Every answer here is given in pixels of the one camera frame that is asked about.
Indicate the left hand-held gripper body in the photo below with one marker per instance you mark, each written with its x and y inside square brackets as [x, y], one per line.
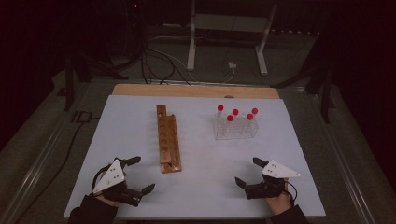
[109, 179]

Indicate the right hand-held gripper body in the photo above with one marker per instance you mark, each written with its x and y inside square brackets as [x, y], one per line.
[277, 169]

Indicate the clear plastic test tube rack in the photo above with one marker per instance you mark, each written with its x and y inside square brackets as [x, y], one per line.
[239, 132]

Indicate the wooden test tube rack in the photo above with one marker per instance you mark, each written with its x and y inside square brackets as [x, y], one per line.
[168, 140]

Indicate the person's left hand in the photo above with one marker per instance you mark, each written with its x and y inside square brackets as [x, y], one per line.
[107, 201]

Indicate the person's right hand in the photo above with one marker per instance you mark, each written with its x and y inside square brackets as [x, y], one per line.
[280, 203]

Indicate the white table mat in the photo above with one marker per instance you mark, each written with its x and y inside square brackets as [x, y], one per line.
[202, 186]

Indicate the black metal stand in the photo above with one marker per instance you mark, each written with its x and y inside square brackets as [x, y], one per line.
[69, 81]
[325, 93]

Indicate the white plug adapter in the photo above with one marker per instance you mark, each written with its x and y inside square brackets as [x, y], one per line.
[232, 65]

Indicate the silver metal rail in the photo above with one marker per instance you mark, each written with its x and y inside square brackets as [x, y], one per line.
[345, 168]
[34, 177]

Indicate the white metal stand frame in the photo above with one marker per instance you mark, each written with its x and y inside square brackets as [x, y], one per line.
[191, 46]

